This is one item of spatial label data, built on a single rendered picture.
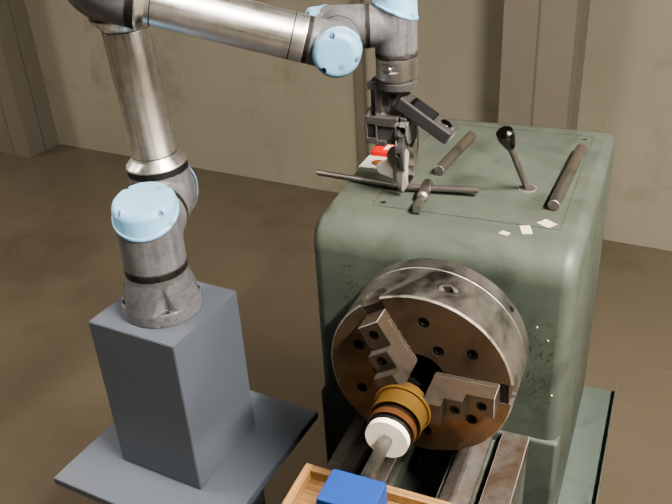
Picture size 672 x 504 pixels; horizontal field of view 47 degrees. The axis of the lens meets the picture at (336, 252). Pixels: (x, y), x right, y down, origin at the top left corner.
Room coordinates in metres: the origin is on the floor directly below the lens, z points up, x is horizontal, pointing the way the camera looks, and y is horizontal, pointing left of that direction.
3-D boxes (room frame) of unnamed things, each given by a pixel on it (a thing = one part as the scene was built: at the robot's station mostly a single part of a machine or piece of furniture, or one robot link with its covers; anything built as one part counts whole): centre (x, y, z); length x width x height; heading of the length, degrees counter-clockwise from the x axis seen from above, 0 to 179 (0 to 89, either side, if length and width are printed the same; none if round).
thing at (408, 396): (0.93, -0.08, 1.08); 0.09 x 0.09 x 0.09; 65
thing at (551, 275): (1.44, -0.29, 1.06); 0.59 x 0.48 x 0.39; 155
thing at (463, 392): (0.96, -0.19, 1.08); 0.12 x 0.11 x 0.05; 65
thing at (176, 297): (1.25, 0.33, 1.15); 0.15 x 0.15 x 0.10
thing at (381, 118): (1.37, -0.12, 1.42); 0.09 x 0.08 x 0.12; 65
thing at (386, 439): (0.83, -0.04, 1.08); 0.13 x 0.07 x 0.07; 155
